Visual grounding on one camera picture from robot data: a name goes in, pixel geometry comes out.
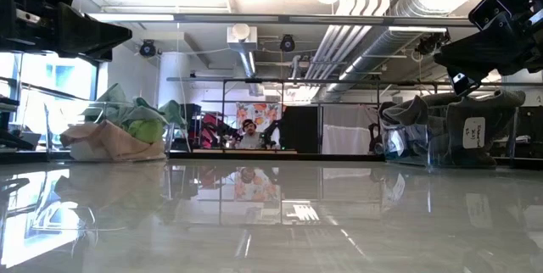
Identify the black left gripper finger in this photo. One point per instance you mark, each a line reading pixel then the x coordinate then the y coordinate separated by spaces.
pixel 85 33
pixel 99 55

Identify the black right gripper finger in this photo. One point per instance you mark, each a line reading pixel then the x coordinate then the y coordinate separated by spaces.
pixel 488 54
pixel 462 80

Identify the dark gray towel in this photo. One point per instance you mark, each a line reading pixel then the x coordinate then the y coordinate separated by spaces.
pixel 496 112
pixel 403 112

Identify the light teal towel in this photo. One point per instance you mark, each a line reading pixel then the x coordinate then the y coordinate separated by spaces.
pixel 123 109

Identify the peach pink towel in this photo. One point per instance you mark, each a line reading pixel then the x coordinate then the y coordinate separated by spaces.
pixel 102 141

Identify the lime green towel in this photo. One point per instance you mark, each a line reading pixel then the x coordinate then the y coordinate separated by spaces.
pixel 146 131

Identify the black background robot arm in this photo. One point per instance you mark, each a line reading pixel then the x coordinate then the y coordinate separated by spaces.
pixel 273 131
pixel 225 131

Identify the clear plastic basket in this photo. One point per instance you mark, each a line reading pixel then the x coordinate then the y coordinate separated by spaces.
pixel 171 141
pixel 429 146

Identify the large glass window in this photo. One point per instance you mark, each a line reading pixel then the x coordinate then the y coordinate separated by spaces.
pixel 63 82

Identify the black ceiling speaker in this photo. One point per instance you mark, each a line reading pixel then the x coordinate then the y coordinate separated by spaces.
pixel 287 43
pixel 147 48

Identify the white hanging cloth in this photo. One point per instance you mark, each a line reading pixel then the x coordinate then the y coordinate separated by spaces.
pixel 345 137

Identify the red storage bins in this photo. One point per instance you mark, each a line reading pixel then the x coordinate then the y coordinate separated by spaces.
pixel 212 122

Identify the white round ceiling fixture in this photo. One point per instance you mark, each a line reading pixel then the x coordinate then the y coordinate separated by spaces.
pixel 241 35

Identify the wooden top workbench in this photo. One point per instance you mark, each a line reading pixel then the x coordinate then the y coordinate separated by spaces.
pixel 212 151

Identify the gray overhead rig beam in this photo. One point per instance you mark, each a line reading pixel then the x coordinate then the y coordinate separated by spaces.
pixel 254 18

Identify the black partition panel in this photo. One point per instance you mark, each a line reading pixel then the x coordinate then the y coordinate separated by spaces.
pixel 301 131

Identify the person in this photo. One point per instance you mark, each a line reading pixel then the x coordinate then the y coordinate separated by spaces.
pixel 251 139

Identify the floral print fabric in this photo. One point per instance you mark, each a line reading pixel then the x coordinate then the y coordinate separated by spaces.
pixel 263 114

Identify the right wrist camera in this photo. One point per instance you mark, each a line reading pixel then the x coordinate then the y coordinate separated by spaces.
pixel 492 8

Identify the silver ceiling duct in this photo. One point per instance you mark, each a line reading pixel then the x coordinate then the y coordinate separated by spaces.
pixel 382 48

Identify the black metal gantry frame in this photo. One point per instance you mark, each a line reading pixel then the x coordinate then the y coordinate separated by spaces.
pixel 297 80

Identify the black aluminium table frame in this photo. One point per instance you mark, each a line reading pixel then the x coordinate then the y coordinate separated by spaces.
pixel 275 157

